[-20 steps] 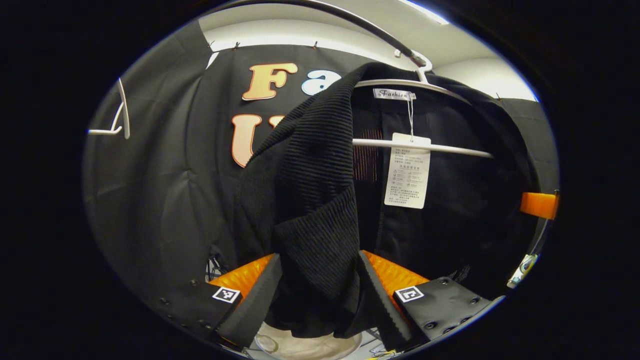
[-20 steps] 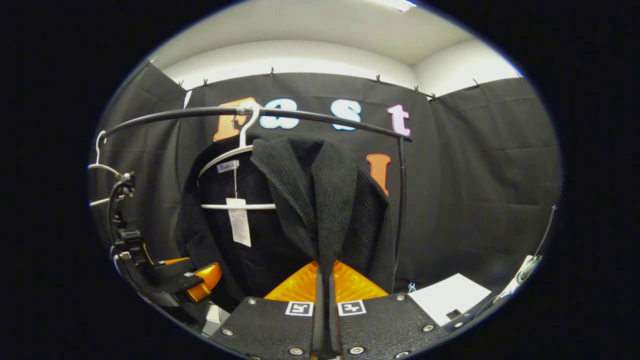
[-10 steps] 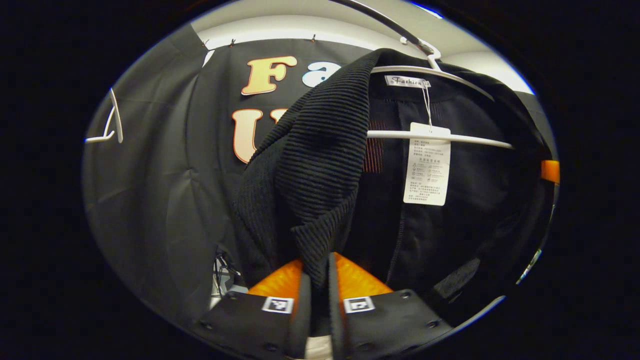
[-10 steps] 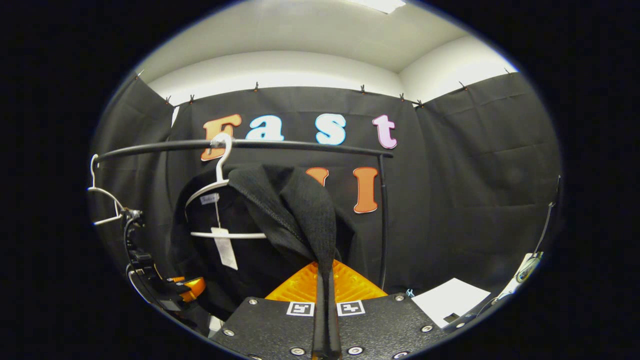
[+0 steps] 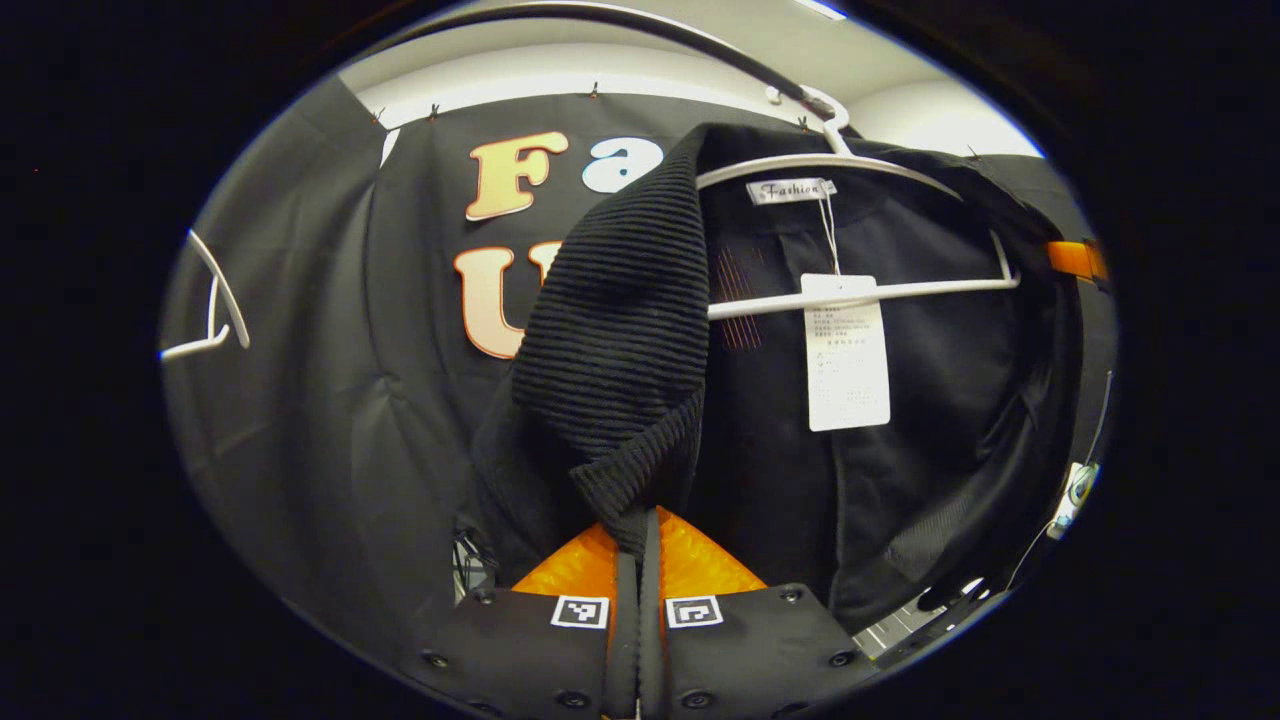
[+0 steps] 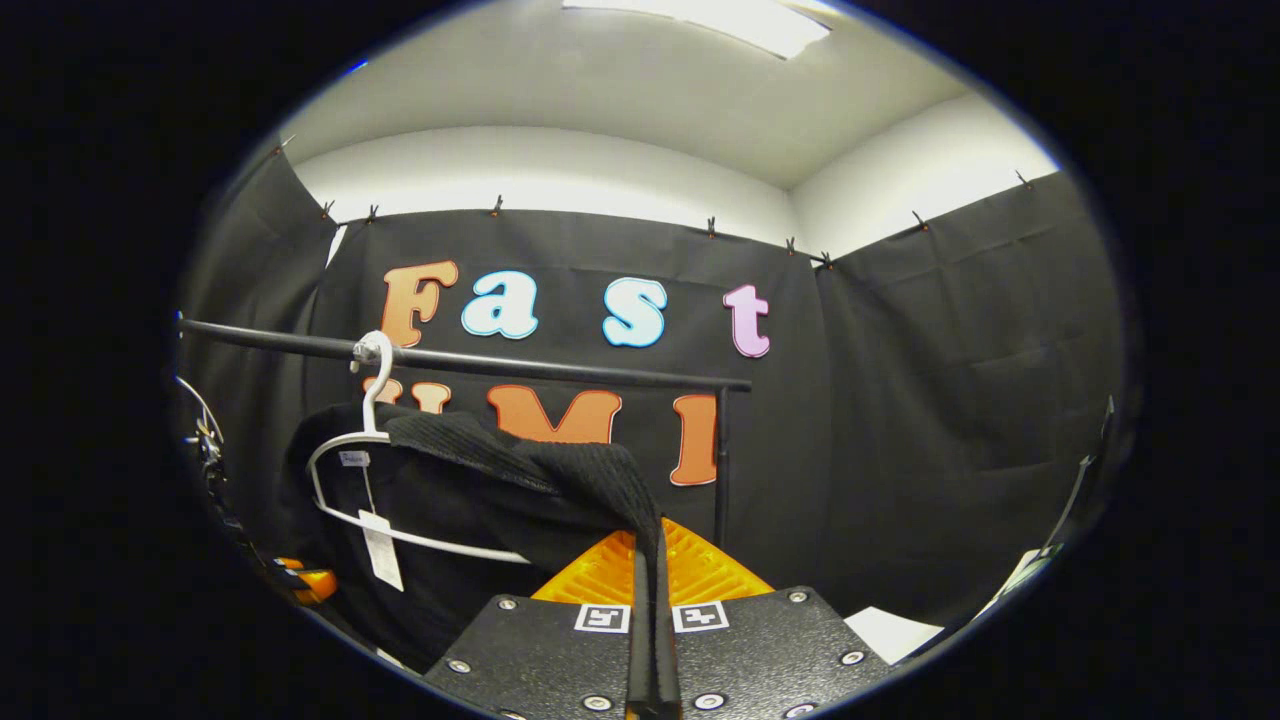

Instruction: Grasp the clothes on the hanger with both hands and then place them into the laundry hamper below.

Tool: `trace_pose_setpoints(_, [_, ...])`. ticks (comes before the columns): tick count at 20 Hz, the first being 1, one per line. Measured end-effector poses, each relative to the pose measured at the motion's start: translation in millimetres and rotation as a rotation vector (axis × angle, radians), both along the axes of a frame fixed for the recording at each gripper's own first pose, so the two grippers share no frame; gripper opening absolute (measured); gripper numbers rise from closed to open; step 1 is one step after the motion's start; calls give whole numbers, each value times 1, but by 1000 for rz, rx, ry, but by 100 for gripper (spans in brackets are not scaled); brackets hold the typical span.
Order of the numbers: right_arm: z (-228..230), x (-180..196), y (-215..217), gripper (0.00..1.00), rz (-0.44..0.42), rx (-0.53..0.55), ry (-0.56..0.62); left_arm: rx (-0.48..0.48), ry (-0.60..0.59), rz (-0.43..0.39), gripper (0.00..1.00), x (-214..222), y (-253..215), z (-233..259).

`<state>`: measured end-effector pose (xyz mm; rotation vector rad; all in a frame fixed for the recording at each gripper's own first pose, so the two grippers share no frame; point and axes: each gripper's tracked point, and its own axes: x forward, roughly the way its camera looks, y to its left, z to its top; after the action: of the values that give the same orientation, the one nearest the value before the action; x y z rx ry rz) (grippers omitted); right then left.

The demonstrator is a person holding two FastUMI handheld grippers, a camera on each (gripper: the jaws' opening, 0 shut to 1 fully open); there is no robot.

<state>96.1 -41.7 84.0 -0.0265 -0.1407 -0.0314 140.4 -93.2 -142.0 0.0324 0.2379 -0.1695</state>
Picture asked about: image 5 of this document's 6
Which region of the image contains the black backdrop cloth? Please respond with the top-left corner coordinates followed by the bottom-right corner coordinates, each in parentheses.
top-left (160, 72), bottom-right (1119, 661)

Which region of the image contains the gray ribbed panel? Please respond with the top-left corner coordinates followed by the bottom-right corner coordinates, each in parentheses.
top-left (865, 595), bottom-right (951, 657)

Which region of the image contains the black ribbed jacket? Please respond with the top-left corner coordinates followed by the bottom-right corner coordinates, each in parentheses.
top-left (455, 122), bottom-right (1087, 637)

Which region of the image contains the white hanger with crossbar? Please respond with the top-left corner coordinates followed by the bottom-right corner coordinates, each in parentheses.
top-left (695, 85), bottom-right (1022, 322)

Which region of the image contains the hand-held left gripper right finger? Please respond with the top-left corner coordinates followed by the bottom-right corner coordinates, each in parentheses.
top-left (640, 505), bottom-right (882, 720)

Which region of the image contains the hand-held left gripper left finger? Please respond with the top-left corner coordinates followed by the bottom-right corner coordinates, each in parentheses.
top-left (398, 520), bottom-right (642, 720)

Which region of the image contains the white paper garment tag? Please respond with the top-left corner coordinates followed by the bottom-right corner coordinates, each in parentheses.
top-left (800, 273), bottom-right (892, 433)

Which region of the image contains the black tripod stand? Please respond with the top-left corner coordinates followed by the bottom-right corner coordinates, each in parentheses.
top-left (452, 528), bottom-right (498, 604)

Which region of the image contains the white empty hanger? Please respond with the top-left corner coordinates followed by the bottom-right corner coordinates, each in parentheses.
top-left (160, 230), bottom-right (252, 363)

